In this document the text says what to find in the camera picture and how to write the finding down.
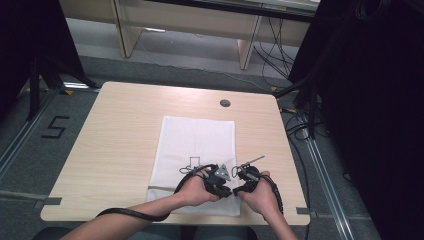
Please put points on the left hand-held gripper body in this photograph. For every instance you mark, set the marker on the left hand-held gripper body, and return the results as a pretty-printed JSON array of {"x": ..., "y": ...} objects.
[{"x": 216, "y": 178}]

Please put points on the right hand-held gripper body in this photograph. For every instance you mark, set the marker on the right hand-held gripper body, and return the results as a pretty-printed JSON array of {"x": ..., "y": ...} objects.
[{"x": 250, "y": 176}]

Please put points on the white cloth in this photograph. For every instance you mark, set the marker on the white cloth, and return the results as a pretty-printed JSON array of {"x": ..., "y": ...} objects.
[{"x": 196, "y": 136}]

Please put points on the person's right hand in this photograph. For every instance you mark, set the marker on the person's right hand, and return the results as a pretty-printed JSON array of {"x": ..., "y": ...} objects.
[{"x": 261, "y": 196}]

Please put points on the person's left hand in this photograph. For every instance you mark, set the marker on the person's left hand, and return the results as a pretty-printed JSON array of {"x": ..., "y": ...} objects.
[{"x": 195, "y": 191}]

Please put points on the grey tape strip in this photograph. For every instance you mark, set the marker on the grey tape strip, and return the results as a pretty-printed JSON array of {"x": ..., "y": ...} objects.
[
  {"x": 50, "y": 201},
  {"x": 303, "y": 210}
]

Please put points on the black curtain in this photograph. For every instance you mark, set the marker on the black curtain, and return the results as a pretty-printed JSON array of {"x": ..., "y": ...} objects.
[
  {"x": 30, "y": 40},
  {"x": 373, "y": 100}
]

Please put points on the light wooden bench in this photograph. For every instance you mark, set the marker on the light wooden bench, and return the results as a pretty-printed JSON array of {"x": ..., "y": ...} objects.
[{"x": 186, "y": 20}]

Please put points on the black metal stand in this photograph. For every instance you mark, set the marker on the black metal stand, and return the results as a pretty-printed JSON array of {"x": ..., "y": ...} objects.
[{"x": 43, "y": 83}]

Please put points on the metal floor rail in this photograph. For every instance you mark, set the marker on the metal floor rail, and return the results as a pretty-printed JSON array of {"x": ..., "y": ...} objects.
[
  {"x": 328, "y": 186},
  {"x": 20, "y": 136}
]

